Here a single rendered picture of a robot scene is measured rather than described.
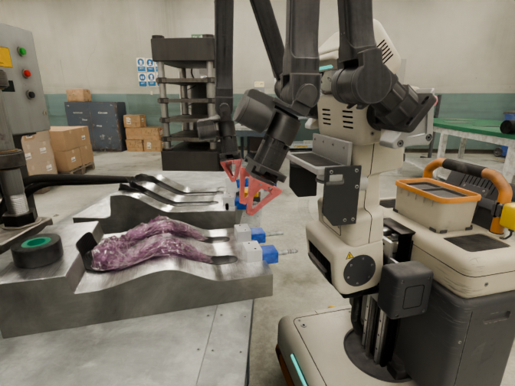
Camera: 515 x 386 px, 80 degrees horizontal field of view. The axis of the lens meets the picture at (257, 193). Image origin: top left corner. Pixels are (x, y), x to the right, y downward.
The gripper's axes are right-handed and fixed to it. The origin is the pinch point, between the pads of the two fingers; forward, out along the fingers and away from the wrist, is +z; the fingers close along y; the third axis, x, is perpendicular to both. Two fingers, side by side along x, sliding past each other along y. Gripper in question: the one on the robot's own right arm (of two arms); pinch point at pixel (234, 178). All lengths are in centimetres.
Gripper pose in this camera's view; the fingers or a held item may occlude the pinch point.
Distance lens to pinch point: 107.7
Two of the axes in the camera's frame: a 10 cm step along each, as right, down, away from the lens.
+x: 9.9, -1.3, -0.7
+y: -0.5, 1.3, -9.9
